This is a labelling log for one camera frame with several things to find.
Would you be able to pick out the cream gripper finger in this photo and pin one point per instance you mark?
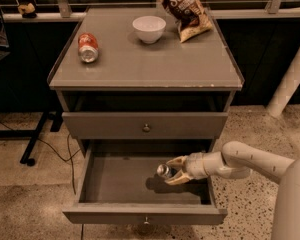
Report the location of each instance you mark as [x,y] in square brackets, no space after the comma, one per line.
[177,162]
[178,178]

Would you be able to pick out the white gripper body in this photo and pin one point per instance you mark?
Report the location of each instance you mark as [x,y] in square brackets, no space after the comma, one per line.
[194,166]

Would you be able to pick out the blue silver redbull can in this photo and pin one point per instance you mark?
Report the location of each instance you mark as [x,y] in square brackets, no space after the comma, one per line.
[165,171]

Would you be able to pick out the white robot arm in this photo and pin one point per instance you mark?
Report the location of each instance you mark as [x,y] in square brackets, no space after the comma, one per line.
[237,160]

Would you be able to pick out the open grey middle drawer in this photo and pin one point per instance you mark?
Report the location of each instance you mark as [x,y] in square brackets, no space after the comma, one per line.
[119,185]

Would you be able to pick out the grey drawer cabinet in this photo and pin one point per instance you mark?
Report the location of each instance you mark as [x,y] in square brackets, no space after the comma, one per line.
[198,75]

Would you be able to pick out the closed grey top drawer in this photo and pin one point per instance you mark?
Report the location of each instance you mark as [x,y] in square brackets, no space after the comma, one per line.
[145,125]

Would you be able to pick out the orange soda can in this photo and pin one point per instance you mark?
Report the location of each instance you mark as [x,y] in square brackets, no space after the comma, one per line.
[88,47]

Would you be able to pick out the white ceramic bowl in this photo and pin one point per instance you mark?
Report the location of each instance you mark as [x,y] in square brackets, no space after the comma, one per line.
[149,29]

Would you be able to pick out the brown chip bag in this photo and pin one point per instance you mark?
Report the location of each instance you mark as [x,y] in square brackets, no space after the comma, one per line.
[190,15]

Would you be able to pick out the small yellow black object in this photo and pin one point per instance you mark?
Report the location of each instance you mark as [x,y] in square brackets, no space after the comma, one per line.
[27,10]

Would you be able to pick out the black desk leg frame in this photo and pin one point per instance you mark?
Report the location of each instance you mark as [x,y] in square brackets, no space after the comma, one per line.
[32,135]

